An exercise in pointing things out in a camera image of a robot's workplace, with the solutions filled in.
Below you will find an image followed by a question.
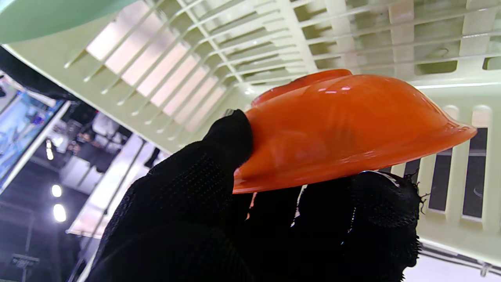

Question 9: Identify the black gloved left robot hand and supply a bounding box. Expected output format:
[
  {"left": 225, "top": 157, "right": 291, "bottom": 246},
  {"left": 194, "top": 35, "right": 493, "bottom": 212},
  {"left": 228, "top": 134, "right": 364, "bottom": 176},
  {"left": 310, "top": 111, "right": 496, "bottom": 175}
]
[{"left": 86, "top": 109, "right": 431, "bottom": 282}]

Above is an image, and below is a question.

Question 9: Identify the orange plastic bowl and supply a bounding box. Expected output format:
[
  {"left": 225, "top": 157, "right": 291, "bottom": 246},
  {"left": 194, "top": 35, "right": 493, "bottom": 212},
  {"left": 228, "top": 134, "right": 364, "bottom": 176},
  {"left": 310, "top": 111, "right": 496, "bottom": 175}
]
[{"left": 233, "top": 69, "right": 478, "bottom": 194}]

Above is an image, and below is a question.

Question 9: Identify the teal plastic plate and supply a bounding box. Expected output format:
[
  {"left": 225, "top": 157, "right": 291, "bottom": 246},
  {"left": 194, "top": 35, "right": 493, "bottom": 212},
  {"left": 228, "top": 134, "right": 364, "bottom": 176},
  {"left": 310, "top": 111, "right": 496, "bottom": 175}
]
[{"left": 0, "top": 0, "right": 137, "bottom": 44}]

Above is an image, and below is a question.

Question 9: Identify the pale green plastic dish rack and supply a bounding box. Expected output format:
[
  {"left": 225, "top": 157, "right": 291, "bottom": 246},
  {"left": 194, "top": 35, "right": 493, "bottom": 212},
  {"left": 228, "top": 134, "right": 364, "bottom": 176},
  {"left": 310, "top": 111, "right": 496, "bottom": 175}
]
[{"left": 0, "top": 0, "right": 501, "bottom": 267}]

